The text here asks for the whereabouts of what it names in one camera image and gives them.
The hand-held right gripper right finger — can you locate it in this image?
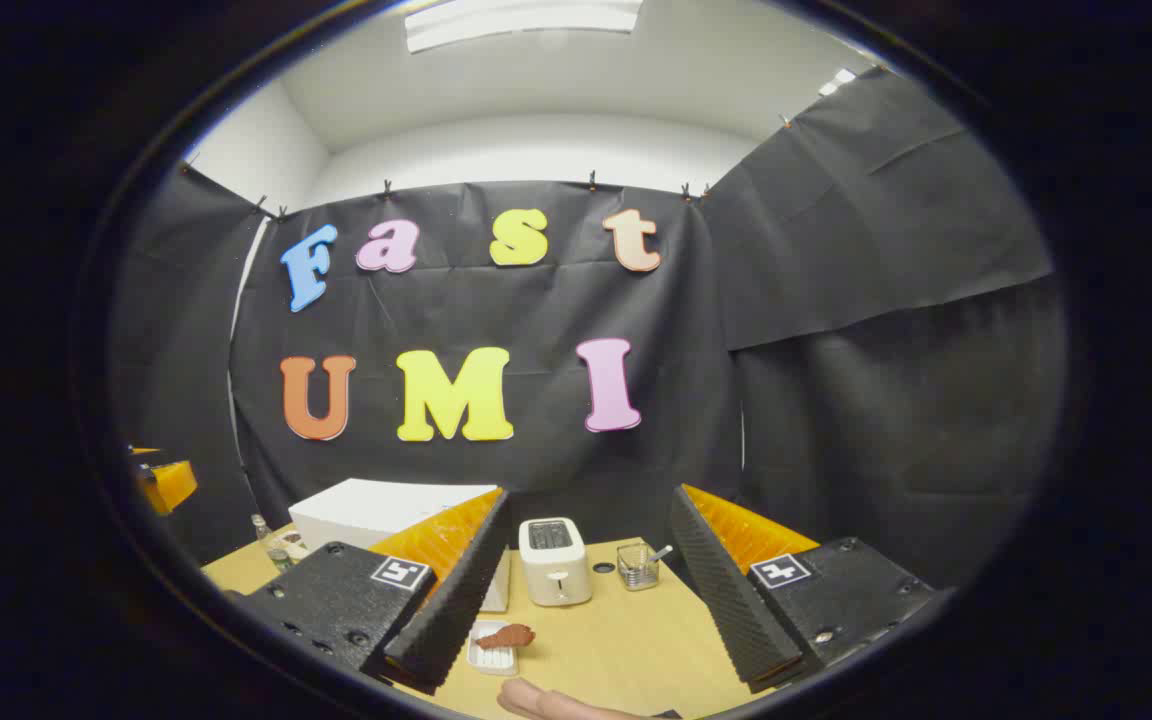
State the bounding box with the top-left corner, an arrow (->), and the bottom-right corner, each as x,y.
669,484 -> 942,694

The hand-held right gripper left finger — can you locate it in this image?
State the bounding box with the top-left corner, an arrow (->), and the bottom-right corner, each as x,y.
226,487 -> 514,696

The white microwave oven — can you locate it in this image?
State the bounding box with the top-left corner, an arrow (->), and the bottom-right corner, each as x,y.
288,478 -> 512,613

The small white rectangular dish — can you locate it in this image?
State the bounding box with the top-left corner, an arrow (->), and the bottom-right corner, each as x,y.
466,620 -> 520,677

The clear glass jar with spoon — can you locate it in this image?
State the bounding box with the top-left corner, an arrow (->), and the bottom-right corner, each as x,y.
616,542 -> 674,592

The white toaster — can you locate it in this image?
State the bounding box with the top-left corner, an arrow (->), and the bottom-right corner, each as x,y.
518,517 -> 594,607

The clear plastic water bottle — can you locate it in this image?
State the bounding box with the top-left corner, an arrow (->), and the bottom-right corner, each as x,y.
252,514 -> 292,573

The black backdrop cloth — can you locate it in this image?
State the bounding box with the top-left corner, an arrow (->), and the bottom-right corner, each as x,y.
108,65 -> 1067,591

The long ceiling light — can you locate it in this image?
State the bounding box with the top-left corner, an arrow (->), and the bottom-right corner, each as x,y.
404,0 -> 644,54

